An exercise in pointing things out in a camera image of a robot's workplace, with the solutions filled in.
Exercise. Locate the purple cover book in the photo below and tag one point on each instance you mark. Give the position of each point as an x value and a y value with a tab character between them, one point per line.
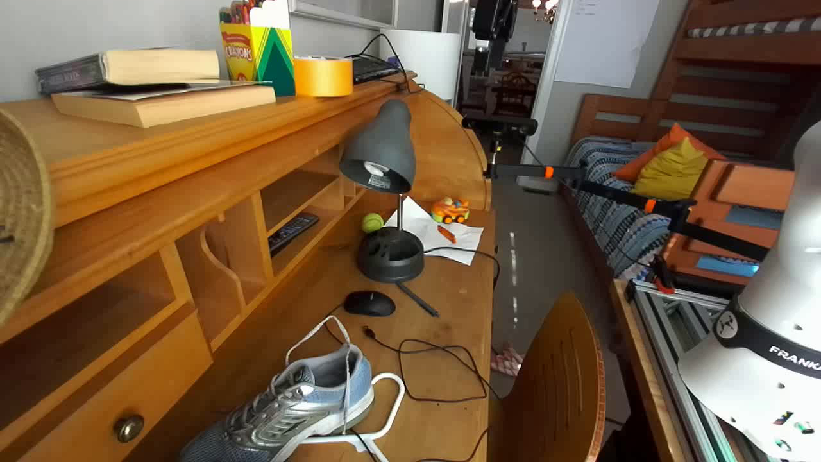
162	64

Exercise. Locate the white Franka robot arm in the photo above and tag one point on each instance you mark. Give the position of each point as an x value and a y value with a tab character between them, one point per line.
770	386

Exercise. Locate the black computer mouse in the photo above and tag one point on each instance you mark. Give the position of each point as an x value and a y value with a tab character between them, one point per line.
369	304

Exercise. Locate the large tan book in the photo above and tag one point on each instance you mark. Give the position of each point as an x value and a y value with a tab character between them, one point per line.
162	105

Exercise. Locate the white paper sheet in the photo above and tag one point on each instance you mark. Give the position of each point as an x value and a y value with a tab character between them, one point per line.
419	226

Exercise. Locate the orange marker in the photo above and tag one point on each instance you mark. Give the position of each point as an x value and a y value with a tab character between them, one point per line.
448	234

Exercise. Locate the green tennis ball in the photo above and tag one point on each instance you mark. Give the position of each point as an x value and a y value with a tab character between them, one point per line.
372	223

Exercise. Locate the black pen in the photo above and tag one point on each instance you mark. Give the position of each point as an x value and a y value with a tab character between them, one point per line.
416	299

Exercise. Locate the black desk lamp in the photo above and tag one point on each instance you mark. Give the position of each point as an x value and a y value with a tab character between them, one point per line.
385	144

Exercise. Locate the black remote control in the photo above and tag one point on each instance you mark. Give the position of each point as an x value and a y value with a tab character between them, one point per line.
294	231

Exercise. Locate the red patterned floor item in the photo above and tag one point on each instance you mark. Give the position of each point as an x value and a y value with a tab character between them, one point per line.
505	361

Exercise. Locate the black flat device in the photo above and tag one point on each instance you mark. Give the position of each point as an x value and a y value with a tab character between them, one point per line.
372	68

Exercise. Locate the yellow masking tape roll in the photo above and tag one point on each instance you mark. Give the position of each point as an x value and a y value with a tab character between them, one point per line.
324	77

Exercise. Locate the wooden chair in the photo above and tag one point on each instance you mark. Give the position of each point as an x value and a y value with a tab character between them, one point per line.
554	386

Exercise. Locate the grey blue sneaker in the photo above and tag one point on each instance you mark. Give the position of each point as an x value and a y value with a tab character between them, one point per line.
291	406

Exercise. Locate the striped bed blanket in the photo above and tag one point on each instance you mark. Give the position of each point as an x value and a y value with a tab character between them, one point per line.
625	226

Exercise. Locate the yellow green crayon box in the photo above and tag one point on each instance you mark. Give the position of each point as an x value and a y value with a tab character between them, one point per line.
256	54

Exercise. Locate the orange pillow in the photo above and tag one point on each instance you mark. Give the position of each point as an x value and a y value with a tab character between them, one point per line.
637	167

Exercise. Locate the black red clamp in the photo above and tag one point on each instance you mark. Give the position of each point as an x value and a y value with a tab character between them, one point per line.
663	279

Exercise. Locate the yellow pillow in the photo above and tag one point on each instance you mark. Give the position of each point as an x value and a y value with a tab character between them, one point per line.
670	171

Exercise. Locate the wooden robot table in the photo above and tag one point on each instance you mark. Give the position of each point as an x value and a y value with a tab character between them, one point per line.
650	386

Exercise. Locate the wooden roll-top desk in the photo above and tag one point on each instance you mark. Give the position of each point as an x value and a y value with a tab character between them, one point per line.
129	195

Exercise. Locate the orange boxes stack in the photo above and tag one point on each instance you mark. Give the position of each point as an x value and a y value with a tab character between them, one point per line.
753	189

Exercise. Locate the metal drawer knob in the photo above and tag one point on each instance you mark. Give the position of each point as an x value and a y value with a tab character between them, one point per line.
129	426

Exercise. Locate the woven straw hat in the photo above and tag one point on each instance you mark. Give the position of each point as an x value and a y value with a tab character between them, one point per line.
20	213

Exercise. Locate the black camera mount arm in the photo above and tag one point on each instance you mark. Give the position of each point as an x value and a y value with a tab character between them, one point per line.
625	195

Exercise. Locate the aluminium profile frame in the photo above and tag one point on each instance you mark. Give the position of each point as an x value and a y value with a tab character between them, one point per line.
676	323

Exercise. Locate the wooden bunk bed frame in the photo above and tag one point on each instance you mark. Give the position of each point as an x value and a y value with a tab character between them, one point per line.
734	53

